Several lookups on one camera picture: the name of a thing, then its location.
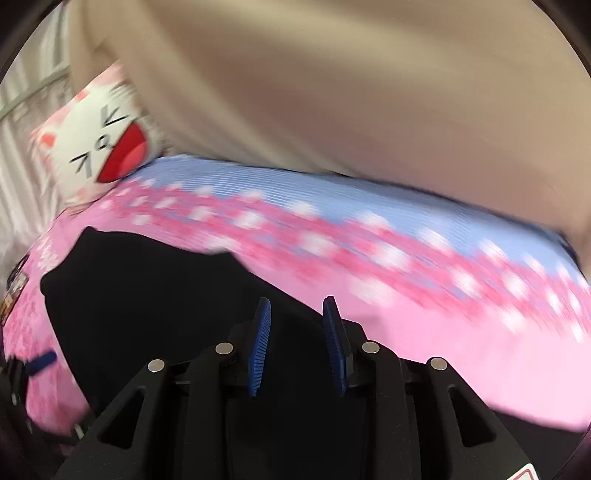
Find black pants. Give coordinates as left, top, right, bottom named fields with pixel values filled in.
left=39, top=226, right=370, bottom=418

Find white curtain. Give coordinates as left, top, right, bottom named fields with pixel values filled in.
left=0, top=9, right=81, bottom=259

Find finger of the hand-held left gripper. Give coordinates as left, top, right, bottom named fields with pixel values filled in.
left=25, top=351, right=59, bottom=376

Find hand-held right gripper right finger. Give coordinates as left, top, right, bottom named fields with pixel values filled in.
left=322, top=296, right=542, bottom=480

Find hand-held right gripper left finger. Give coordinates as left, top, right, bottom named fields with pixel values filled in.
left=55, top=298, right=273, bottom=480

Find pink floral bed sheet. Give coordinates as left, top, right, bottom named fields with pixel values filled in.
left=0, top=154, right=591, bottom=444

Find beige padded headboard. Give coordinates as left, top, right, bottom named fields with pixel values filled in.
left=69, top=0, right=591, bottom=289

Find white cat print pillow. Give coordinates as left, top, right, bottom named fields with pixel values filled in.
left=30, top=65, right=175, bottom=209

